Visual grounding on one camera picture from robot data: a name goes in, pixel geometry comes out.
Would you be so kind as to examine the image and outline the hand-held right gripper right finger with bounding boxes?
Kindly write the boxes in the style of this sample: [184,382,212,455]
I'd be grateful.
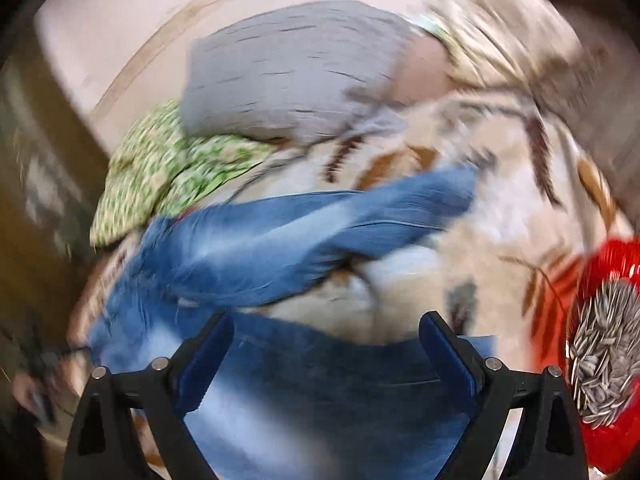
[419,311,590,480]

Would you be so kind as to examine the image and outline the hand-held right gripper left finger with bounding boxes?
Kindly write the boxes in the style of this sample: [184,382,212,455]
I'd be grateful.
[62,311,236,480]

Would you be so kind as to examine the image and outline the blue denim pants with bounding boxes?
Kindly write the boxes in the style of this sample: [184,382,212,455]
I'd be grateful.
[87,166,498,480]

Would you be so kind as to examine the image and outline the leaf print fleece blanket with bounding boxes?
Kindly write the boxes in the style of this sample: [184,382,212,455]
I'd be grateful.
[65,75,640,480]

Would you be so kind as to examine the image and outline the heap of sunflower seeds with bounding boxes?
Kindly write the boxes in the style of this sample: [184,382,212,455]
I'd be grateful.
[567,280,640,428]

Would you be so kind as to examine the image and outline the red glass bowl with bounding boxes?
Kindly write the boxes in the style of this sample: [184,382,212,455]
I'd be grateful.
[530,239,640,476]

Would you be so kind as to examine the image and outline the green patterned blanket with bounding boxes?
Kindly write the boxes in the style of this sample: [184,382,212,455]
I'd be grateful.
[90,100,276,248]

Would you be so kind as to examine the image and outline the dark wooden glass door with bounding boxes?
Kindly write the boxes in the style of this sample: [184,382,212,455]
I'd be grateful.
[0,25,113,361]

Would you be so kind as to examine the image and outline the striped floral sofa cushion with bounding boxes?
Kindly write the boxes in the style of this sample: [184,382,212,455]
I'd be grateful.
[530,0,640,226]

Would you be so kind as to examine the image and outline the grey quilted pillow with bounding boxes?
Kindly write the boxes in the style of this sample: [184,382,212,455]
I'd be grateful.
[179,0,451,147]

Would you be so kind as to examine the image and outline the cream floral pillow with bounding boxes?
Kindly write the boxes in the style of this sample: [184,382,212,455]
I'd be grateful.
[425,0,586,91]

